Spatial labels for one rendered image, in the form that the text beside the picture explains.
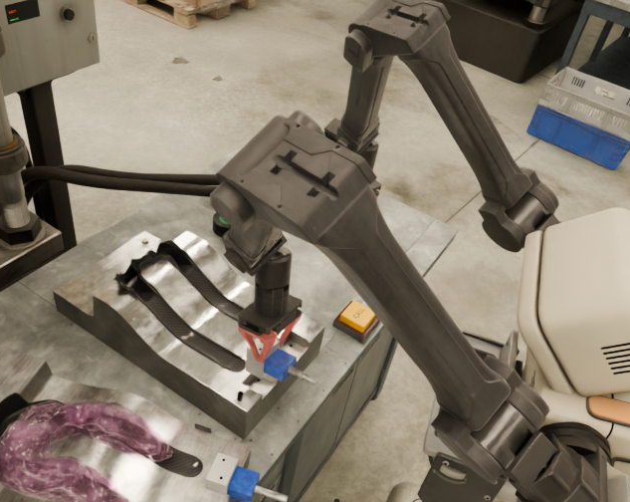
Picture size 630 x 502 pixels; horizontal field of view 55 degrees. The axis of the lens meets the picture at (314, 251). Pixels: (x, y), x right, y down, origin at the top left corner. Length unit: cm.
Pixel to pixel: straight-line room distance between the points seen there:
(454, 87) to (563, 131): 330
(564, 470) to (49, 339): 99
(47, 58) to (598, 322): 131
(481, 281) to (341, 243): 241
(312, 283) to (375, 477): 86
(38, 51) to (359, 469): 153
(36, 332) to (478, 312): 188
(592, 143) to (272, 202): 374
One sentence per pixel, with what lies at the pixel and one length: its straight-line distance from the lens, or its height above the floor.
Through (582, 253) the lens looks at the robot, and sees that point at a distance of 80.
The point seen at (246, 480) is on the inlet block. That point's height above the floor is 87.
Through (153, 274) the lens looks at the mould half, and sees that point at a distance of 124.
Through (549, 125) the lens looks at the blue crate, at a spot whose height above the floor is 11.
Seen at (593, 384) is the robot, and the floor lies 125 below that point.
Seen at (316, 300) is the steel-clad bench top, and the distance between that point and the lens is 140.
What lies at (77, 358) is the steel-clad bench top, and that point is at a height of 80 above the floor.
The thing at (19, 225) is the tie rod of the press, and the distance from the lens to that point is 156.
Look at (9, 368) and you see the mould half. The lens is 116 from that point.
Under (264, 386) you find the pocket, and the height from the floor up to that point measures 86.
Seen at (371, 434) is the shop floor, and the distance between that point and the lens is 217.
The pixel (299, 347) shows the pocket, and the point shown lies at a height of 86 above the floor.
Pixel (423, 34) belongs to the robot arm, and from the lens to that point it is 85.
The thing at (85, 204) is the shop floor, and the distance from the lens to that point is 299.
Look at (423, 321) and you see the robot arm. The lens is 55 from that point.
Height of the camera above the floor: 179
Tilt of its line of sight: 41 degrees down
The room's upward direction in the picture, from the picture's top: 10 degrees clockwise
